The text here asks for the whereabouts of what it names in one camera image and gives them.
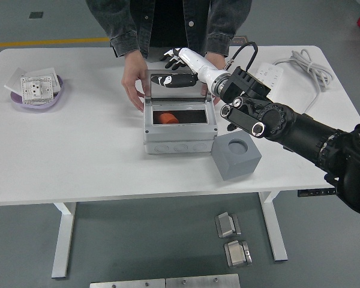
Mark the dark square floor hatch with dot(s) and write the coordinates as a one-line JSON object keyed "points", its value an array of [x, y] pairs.
{"points": [[36, 15]]}

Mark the orange cylinder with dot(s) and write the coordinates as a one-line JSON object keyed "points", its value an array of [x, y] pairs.
{"points": [[168, 118]]}

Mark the person's right hand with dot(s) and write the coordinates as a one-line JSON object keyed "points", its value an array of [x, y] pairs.
{"points": [[132, 78]]}

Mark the person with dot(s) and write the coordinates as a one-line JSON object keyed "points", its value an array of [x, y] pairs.
{"points": [[123, 21]]}

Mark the grey metal plate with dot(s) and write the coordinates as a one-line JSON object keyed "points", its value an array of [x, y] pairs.
{"points": [[126, 284], [202, 281]]}

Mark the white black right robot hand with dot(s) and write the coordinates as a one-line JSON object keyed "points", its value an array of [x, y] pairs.
{"points": [[204, 67]]}

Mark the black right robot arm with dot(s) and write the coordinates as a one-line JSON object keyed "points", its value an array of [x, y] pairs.
{"points": [[303, 129]]}

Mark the white table leg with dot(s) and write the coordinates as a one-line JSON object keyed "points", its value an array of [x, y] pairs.
{"points": [[277, 240], [61, 240]]}

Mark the grey cube with round hole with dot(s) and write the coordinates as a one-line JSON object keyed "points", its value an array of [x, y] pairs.
{"points": [[237, 168]]}

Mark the yellow floor tape line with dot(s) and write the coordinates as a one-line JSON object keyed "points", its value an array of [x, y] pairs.
{"points": [[48, 42]]}

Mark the person's left hand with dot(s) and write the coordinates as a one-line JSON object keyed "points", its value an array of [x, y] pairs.
{"points": [[216, 61]]}

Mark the silver metal block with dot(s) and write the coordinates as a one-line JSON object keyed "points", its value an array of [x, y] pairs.
{"points": [[237, 255], [226, 225]]}

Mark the grey junction box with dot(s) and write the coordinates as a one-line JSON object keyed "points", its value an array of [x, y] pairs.
{"points": [[177, 136]]}

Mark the white blank switch plate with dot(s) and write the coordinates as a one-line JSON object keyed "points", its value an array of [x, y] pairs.
{"points": [[13, 79]]}

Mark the purple bowl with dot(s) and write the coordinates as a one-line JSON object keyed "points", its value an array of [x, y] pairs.
{"points": [[36, 107]]}

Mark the white framed switch plate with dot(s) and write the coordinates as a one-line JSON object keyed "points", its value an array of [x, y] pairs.
{"points": [[56, 79]]}

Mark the white power strip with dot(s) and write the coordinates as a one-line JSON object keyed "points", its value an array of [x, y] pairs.
{"points": [[273, 75]]}

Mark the brown floor sign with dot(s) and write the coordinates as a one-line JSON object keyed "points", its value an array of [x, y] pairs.
{"points": [[241, 39]]}

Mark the black table control panel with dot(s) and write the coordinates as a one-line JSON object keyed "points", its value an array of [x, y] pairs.
{"points": [[315, 193]]}

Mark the white printed socket panel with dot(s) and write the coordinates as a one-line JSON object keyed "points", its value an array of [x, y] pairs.
{"points": [[36, 90]]}

